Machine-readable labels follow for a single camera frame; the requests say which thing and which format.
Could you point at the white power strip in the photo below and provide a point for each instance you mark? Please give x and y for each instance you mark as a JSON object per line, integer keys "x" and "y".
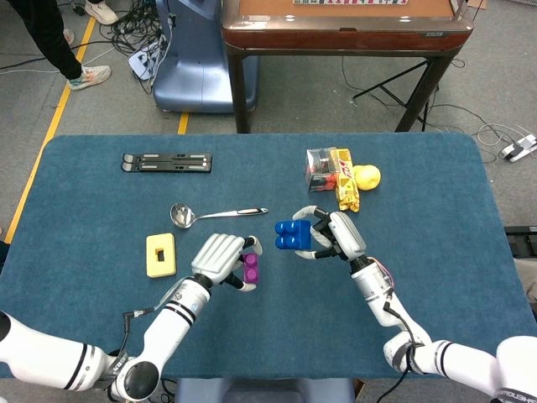
{"x": 142, "y": 61}

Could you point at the row of face-up mahjong tiles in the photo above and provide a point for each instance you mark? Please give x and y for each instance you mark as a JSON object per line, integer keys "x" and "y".
{"x": 348, "y": 2}

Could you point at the blue-grey robot torso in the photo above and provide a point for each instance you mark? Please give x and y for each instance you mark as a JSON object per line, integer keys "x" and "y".
{"x": 264, "y": 390}

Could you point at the yellow round fruit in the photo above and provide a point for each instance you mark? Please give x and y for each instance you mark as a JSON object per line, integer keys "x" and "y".
{"x": 369, "y": 178}

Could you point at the person in black trousers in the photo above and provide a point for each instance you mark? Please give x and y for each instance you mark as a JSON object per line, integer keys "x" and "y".
{"x": 54, "y": 42}

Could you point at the steel ladle black grip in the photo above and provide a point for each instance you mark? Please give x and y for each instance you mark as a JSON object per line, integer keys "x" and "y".
{"x": 181, "y": 216}

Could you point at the yellow sponge with hole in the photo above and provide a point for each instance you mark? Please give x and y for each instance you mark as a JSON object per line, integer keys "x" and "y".
{"x": 161, "y": 266}

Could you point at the purple toy block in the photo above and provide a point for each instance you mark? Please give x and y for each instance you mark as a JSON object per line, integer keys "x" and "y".
{"x": 251, "y": 268}

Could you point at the blue building block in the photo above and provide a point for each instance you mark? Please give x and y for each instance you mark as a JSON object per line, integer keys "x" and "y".
{"x": 293, "y": 235}

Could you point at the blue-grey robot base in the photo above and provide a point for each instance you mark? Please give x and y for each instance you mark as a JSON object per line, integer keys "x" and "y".
{"x": 197, "y": 71}

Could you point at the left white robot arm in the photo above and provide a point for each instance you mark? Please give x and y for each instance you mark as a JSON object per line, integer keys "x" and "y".
{"x": 176, "y": 319}

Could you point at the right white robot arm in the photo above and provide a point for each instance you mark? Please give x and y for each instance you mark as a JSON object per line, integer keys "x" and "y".
{"x": 373, "y": 285}

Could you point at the blue felt table cloth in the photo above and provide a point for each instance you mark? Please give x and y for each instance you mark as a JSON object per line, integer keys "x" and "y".
{"x": 272, "y": 327}

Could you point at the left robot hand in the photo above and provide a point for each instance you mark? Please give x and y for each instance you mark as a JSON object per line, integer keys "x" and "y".
{"x": 216, "y": 256}

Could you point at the brown mahjong table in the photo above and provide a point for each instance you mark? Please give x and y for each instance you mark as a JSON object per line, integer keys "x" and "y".
{"x": 344, "y": 35}

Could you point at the white foot pedal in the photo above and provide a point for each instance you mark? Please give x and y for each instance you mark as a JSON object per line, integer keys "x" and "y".
{"x": 518, "y": 149}

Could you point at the gold snack packet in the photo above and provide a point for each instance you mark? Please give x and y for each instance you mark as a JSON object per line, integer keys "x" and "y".
{"x": 347, "y": 184}

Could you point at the clear box of markers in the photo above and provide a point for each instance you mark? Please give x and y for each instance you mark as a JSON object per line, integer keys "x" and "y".
{"x": 319, "y": 172}

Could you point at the black folding stand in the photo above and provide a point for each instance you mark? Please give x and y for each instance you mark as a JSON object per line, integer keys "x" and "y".
{"x": 168, "y": 163}

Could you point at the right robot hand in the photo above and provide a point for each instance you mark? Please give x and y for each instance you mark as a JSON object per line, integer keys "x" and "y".
{"x": 346, "y": 237}

